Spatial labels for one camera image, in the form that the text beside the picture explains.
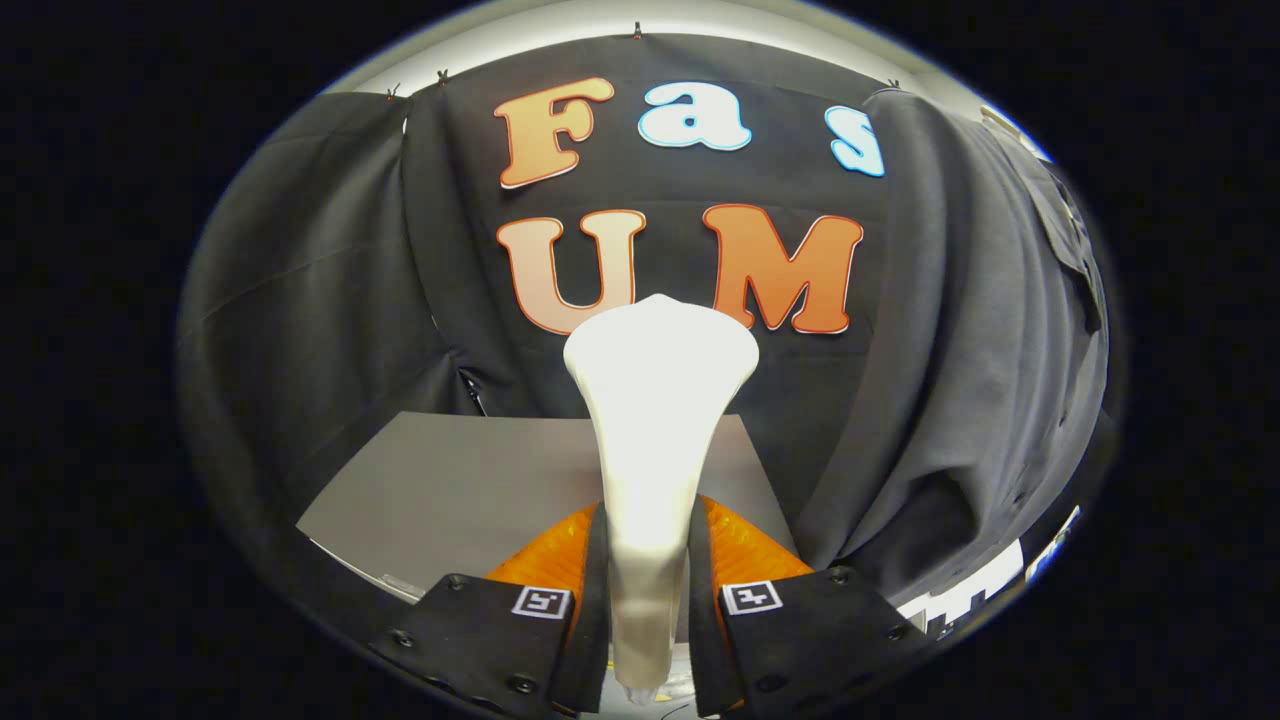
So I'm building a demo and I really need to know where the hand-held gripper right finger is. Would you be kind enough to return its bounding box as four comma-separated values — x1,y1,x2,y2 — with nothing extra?
687,495,936,719

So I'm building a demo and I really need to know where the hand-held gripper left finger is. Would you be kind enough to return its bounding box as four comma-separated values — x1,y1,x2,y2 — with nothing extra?
368,500,611,716

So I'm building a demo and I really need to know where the white garment steamer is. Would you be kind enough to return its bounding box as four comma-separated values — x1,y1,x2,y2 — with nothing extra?
562,293,761,706

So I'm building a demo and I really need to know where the grey button shirt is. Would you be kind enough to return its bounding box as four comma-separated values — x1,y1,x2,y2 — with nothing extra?
795,88,1111,601

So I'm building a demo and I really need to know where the grey cabinet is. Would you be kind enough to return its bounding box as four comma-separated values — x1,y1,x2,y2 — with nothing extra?
297,410,801,641

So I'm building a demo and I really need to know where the black backdrop cloth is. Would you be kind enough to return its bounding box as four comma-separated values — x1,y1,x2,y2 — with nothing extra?
175,35,1111,621

